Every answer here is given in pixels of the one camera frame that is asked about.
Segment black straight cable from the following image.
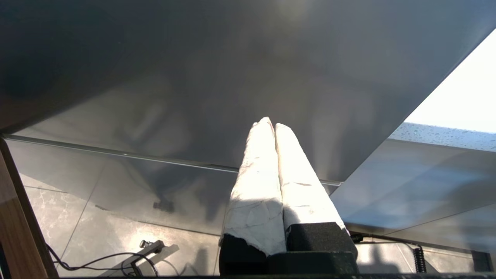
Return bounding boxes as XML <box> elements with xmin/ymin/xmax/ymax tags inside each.
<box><xmin>351</xmin><ymin>233</ymin><xmax>422</xmax><ymax>249</ymax></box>

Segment thin black floor cable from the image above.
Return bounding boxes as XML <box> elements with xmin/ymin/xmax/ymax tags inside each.
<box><xmin>45</xmin><ymin>244</ymin><xmax>159</xmax><ymax>277</ymax></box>

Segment grey lower cabinet door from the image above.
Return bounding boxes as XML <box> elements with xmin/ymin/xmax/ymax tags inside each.
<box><xmin>4</xmin><ymin>139</ymin><xmax>343</xmax><ymax>238</ymax></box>

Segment grey cabinet door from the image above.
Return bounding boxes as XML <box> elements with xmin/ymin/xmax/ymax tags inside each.
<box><xmin>0</xmin><ymin>0</ymin><xmax>496</xmax><ymax>183</ymax></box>
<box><xmin>4</xmin><ymin>139</ymin><xmax>343</xmax><ymax>238</ymax></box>

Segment white tall cabinet side panel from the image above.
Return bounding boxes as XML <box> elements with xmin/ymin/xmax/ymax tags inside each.
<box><xmin>405</xmin><ymin>29</ymin><xmax>496</xmax><ymax>133</ymax></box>

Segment metal floor bracket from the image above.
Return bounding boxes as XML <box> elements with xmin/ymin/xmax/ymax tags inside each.
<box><xmin>130</xmin><ymin>239</ymin><xmax>166</xmax><ymax>276</ymax></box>

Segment brown wooden panel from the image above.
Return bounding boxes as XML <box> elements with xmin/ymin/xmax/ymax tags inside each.
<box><xmin>0</xmin><ymin>139</ymin><xmax>59</xmax><ymax>279</ymax></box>

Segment small black box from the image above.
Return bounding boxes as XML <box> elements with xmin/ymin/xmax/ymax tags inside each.
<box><xmin>471</xmin><ymin>251</ymin><xmax>493</xmax><ymax>272</ymax></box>

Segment grey upper cabinet door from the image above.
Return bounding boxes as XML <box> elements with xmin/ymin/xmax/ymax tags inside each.
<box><xmin>0</xmin><ymin>0</ymin><xmax>496</xmax><ymax>183</ymax></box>

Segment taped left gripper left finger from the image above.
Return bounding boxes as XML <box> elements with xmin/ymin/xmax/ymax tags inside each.
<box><xmin>219</xmin><ymin>117</ymin><xmax>288</xmax><ymax>276</ymax></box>

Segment black coiled cable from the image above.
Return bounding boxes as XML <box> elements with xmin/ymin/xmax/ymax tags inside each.
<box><xmin>413</xmin><ymin>246</ymin><xmax>427</xmax><ymax>273</ymax></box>

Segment grey metal sheet panel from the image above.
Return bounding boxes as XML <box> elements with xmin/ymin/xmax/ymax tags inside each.
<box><xmin>329</xmin><ymin>139</ymin><xmax>496</xmax><ymax>254</ymax></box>

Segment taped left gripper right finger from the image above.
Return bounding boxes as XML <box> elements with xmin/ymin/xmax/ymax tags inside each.
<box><xmin>274</xmin><ymin>123</ymin><xmax>359</xmax><ymax>256</ymax></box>

